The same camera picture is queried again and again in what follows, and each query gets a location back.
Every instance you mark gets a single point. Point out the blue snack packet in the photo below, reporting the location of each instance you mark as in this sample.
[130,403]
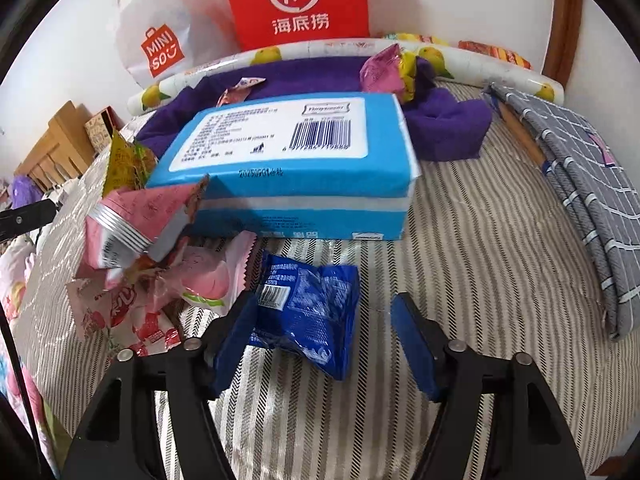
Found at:
[310,305]

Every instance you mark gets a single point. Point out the pink strawberry print snack packet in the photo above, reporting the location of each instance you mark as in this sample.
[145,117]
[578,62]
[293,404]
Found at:
[125,320]

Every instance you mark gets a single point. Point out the small yellow snack packet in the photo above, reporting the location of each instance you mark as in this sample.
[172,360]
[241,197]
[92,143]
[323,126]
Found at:
[409,77]

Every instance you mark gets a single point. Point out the pale pink snack packet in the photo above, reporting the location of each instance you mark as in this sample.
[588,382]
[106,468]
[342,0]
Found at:
[210,275]

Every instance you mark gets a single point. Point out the yellow triangular snack packet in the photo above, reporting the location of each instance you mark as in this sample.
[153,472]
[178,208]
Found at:
[120,170]

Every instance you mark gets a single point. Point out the grey checked folded cloth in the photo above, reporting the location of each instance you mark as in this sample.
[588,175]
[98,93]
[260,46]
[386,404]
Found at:
[590,180]

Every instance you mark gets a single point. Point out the purple towel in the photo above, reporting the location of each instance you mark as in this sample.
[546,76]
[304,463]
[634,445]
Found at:
[440,125]

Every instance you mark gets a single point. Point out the fruit print rolled mat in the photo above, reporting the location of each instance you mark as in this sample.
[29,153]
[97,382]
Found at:
[310,50]

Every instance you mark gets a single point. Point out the magenta snack packet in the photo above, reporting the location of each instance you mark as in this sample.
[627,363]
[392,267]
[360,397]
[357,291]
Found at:
[381,70]

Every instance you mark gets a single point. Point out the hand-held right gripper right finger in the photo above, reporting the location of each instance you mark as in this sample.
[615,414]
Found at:
[415,345]

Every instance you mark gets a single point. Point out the green snack packet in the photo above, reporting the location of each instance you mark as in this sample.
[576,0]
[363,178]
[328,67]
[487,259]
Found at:
[147,157]

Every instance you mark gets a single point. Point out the orange striped snack bag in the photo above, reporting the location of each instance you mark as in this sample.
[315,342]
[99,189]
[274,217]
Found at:
[495,52]

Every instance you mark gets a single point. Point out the white pink candy packet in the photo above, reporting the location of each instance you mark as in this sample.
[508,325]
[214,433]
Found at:
[252,82]

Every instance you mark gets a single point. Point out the blue tissue pack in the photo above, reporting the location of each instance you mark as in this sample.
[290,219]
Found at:
[300,175]

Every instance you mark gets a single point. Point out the red paper bag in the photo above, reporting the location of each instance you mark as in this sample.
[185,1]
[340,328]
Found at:
[295,5]

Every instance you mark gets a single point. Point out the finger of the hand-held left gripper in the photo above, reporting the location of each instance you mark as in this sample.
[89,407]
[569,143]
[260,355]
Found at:
[25,221]

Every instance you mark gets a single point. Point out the wooden cabinet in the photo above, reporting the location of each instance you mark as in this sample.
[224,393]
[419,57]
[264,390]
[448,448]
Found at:
[55,145]

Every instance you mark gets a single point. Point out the white plastic shopping bag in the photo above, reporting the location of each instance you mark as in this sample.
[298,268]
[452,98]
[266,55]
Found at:
[170,15]

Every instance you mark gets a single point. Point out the pink floral cloth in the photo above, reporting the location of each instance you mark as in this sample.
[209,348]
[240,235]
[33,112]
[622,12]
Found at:
[20,310]

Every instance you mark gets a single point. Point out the yellow colourful snack bag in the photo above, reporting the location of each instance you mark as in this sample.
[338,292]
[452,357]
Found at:
[415,38]

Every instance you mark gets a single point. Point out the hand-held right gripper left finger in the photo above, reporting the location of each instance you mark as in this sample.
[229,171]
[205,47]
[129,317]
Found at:
[235,340]

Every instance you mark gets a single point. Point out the wooden door frame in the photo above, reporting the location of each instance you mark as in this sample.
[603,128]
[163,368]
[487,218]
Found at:
[562,25]

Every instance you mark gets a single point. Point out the wooden stick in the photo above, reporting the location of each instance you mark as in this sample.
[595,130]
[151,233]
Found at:
[520,135]

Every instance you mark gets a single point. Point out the red snack packet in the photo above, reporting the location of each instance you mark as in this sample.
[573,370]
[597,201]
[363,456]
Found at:
[229,96]

